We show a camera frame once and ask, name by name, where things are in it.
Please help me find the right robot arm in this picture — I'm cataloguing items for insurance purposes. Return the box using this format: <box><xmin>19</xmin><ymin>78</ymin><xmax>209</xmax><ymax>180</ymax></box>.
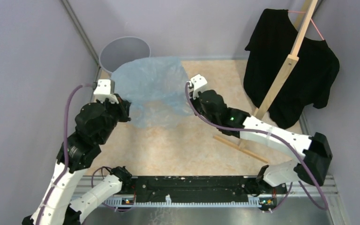
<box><xmin>186</xmin><ymin>90</ymin><xmax>333</xmax><ymax>193</ymax></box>

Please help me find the grey slotted cable duct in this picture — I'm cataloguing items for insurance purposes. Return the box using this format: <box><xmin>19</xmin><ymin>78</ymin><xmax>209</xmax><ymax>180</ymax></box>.
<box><xmin>104</xmin><ymin>197</ymin><xmax>262</xmax><ymax>208</ymax></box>

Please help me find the light blue plastic trash bag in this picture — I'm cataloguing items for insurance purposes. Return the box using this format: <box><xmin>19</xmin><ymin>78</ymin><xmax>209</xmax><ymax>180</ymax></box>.
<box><xmin>110</xmin><ymin>57</ymin><xmax>193</xmax><ymax>128</ymax></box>

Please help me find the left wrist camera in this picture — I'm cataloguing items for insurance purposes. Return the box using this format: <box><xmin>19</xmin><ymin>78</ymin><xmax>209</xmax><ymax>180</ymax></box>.
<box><xmin>93</xmin><ymin>79</ymin><xmax>119</xmax><ymax>104</ymax></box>

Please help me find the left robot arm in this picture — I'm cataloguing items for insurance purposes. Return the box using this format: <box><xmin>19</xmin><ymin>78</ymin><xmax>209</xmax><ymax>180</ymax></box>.
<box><xmin>22</xmin><ymin>94</ymin><xmax>132</xmax><ymax>225</ymax></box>

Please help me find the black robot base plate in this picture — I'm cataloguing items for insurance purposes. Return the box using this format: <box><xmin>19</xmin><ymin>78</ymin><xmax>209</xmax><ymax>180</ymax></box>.
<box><xmin>117</xmin><ymin>176</ymin><xmax>287</xmax><ymax>203</ymax></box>

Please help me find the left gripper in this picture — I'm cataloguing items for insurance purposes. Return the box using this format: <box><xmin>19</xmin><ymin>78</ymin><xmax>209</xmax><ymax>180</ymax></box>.
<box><xmin>96</xmin><ymin>92</ymin><xmax>131</xmax><ymax>145</ymax></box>

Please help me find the black t-shirt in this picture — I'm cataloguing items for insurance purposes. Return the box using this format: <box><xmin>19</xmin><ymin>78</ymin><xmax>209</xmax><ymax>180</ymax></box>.
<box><xmin>243</xmin><ymin>9</ymin><xmax>340</xmax><ymax>129</ymax></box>

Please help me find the grey plastic trash bin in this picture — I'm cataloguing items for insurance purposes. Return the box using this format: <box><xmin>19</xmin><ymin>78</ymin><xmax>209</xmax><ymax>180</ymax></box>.
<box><xmin>98</xmin><ymin>36</ymin><xmax>151</xmax><ymax>74</ymax></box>

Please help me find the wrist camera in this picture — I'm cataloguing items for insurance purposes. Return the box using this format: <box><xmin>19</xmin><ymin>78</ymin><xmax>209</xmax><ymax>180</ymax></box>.
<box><xmin>188</xmin><ymin>74</ymin><xmax>208</xmax><ymax>99</ymax></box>
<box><xmin>93</xmin><ymin>79</ymin><xmax>119</xmax><ymax>104</ymax></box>

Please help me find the wooden clothes stand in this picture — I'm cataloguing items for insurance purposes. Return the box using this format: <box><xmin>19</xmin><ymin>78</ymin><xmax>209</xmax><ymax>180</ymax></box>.
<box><xmin>213</xmin><ymin>0</ymin><xmax>323</xmax><ymax>164</ymax></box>

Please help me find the pink clothes hanger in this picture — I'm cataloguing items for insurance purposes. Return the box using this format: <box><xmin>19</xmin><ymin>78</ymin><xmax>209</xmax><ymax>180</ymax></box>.
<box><xmin>288</xmin><ymin>10</ymin><xmax>325</xmax><ymax>41</ymax></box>

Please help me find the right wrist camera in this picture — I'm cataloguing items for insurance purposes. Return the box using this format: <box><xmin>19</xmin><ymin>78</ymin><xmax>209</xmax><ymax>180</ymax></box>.
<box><xmin>188</xmin><ymin>74</ymin><xmax>208</xmax><ymax>99</ymax></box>

